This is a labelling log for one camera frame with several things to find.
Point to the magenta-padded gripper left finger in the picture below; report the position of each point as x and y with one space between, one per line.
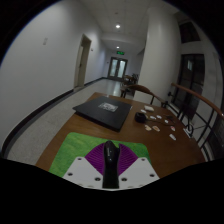
81 170

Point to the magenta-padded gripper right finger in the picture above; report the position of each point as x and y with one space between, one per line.
136 170

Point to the black computer mouse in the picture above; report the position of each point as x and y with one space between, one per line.
110 163

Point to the green mouse pad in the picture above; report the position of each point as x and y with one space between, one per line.
73 150

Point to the pale beige sticker card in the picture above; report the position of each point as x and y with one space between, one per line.
147 127

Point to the pale orange sticker card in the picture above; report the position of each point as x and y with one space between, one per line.
155 128

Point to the small black cup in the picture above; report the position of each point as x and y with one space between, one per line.
140 117

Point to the white and red sticker card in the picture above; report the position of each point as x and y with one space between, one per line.
172 128

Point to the black closed laptop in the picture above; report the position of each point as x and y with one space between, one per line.
100 111

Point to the small white box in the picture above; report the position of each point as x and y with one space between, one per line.
149 108

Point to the wooden armchair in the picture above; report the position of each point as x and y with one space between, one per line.
143 89

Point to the black railing with wooden handrail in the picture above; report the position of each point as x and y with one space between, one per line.
200 103

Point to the double glass door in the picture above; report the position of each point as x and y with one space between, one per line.
117 68

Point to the tall dark window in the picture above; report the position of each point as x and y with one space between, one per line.
188 80

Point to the side doorway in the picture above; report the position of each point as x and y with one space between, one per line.
82 61

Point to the green exit sign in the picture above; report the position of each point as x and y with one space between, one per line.
120 52

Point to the round ceiling light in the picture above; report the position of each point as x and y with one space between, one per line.
117 25
117 47

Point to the small dark upper window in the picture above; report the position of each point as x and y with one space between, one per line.
190 32

